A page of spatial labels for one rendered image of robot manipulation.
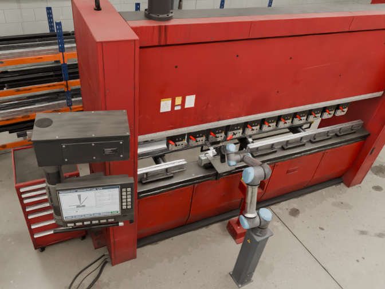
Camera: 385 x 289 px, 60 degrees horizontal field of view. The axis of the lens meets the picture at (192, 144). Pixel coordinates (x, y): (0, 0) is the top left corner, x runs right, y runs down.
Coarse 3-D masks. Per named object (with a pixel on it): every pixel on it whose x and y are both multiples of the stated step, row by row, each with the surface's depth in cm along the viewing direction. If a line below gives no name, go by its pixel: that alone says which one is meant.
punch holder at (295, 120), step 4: (296, 112) 341; (300, 112) 341; (304, 112) 344; (296, 116) 342; (300, 116) 345; (304, 116) 348; (292, 120) 349; (296, 120) 346; (300, 120) 349; (304, 120) 352
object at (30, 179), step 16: (16, 160) 291; (32, 160) 293; (16, 176) 277; (32, 176) 279; (64, 176) 281; (32, 192) 276; (32, 208) 286; (48, 208) 296; (32, 224) 300; (48, 224) 308; (32, 240) 311; (48, 240) 321; (64, 240) 330
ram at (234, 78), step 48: (144, 48) 224; (192, 48) 240; (240, 48) 258; (288, 48) 280; (336, 48) 305; (384, 48) 336; (144, 96) 248; (240, 96) 291; (288, 96) 318; (336, 96) 351
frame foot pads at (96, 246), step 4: (92, 232) 354; (96, 232) 351; (100, 232) 355; (92, 236) 350; (96, 236) 351; (100, 236) 347; (92, 240) 347; (96, 240) 347; (100, 240) 348; (104, 240) 348; (96, 244) 344; (100, 244) 344; (104, 244) 345; (96, 248) 341
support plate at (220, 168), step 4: (208, 156) 321; (212, 160) 317; (216, 160) 318; (212, 164) 314; (216, 164) 314; (220, 164) 314; (224, 164) 315; (216, 168) 309; (220, 168) 310; (224, 168) 310; (228, 168) 311; (232, 168) 312; (220, 172) 306; (224, 172) 307
